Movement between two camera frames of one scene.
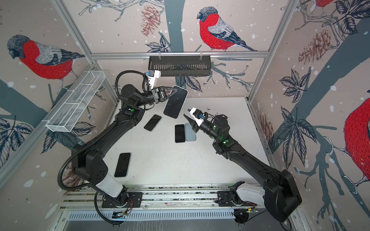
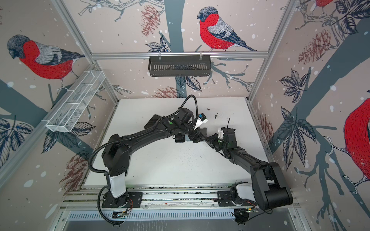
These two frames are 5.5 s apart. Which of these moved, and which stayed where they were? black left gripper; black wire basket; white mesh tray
Moved: black left gripper
Stayed: white mesh tray; black wire basket
